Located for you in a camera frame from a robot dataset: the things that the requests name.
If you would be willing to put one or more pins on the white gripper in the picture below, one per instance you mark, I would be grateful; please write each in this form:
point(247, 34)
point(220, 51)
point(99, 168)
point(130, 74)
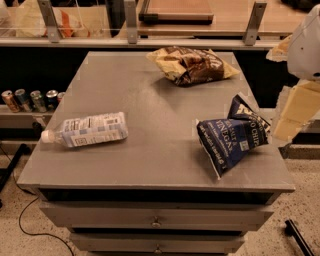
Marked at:
point(305, 50)

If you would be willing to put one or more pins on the blue chip bag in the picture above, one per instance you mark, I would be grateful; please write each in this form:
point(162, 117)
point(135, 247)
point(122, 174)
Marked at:
point(228, 141)

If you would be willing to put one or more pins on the brown chip bag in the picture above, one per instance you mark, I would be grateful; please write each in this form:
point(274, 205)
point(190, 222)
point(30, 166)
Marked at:
point(185, 66)

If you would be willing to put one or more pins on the white orange plastic bag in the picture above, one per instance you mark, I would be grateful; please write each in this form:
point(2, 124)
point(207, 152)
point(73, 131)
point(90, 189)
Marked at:
point(29, 22)

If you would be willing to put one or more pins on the black bar on floor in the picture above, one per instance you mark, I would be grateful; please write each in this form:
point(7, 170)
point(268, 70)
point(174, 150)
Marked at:
point(292, 230)

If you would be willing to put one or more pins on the grey drawer cabinet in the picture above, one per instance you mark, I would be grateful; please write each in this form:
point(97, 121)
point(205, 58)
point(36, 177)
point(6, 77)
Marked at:
point(161, 161)

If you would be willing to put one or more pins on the clear plastic water bottle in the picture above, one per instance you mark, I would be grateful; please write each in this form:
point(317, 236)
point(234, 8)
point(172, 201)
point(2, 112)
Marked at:
point(88, 130)

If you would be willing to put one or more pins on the red soda can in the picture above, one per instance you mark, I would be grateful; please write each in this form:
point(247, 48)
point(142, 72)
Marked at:
point(60, 96)

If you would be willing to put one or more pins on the lower drawer with knob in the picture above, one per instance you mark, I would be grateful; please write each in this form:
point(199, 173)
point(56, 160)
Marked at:
point(156, 243)

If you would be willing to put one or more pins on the drawer with knob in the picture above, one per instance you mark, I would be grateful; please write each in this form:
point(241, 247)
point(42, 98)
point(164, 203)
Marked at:
point(217, 217)
point(156, 243)

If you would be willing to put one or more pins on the dark blue soda can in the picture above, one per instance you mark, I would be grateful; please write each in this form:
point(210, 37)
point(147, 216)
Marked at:
point(52, 100)

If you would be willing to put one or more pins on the upper drawer with knob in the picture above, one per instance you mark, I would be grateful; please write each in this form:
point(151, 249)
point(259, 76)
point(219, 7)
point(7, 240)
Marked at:
point(217, 217)

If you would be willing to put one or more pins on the green soda can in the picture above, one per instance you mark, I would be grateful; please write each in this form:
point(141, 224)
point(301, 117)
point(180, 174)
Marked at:
point(38, 100)

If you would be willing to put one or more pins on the orange soda can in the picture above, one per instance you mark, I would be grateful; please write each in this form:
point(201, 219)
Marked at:
point(8, 98)

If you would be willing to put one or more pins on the black stand leg left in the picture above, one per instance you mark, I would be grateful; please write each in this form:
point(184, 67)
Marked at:
point(8, 171)

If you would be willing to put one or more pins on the right metal bracket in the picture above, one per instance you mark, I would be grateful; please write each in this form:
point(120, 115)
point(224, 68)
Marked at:
point(257, 13)

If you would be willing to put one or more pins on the metal bracket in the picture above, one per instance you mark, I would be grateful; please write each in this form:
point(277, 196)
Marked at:
point(47, 12)
point(257, 13)
point(131, 21)

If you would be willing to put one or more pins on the wooden tray black frame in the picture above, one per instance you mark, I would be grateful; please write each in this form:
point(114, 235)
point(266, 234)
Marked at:
point(176, 12)

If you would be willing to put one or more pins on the middle metal bracket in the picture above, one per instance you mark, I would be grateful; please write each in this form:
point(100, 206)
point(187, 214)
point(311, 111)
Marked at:
point(131, 21)

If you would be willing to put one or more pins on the left metal bracket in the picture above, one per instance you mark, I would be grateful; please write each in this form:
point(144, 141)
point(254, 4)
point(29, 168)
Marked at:
point(47, 12)

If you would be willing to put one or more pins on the long metal shelf rail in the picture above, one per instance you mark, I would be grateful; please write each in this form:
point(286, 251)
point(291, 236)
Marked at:
point(104, 43)

